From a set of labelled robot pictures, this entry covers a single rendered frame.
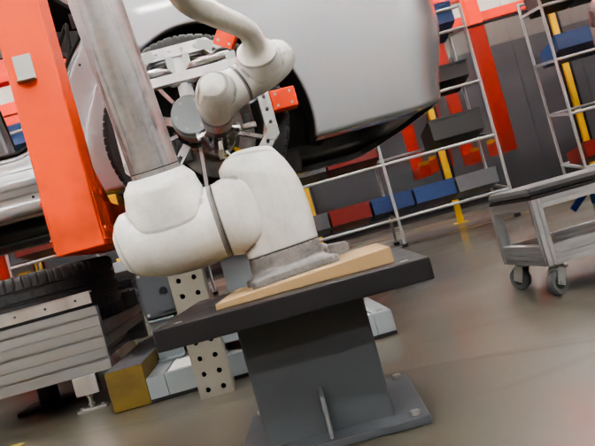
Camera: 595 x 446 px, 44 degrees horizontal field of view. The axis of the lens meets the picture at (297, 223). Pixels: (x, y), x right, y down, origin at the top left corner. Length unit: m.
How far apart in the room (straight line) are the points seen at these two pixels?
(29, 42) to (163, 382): 1.18
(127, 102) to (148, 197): 0.19
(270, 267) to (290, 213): 0.11
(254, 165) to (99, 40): 0.38
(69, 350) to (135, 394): 0.32
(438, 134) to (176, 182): 5.21
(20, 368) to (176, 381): 0.56
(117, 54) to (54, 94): 1.08
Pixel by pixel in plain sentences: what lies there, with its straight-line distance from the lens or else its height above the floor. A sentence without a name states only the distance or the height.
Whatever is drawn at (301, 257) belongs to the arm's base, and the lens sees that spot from 1.46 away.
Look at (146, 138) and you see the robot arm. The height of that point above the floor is 0.65.
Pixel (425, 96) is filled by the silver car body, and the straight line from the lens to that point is 3.10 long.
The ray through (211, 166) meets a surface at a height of 0.74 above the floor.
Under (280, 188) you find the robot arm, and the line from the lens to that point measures 1.46.
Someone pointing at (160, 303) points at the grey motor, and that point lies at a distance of 2.60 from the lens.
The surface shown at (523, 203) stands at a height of 0.29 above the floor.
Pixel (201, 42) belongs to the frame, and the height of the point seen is 1.10.
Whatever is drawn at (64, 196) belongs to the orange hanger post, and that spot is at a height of 0.70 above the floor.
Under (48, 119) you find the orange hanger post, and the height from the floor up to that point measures 0.96.
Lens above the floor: 0.41
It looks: level
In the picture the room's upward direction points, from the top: 15 degrees counter-clockwise
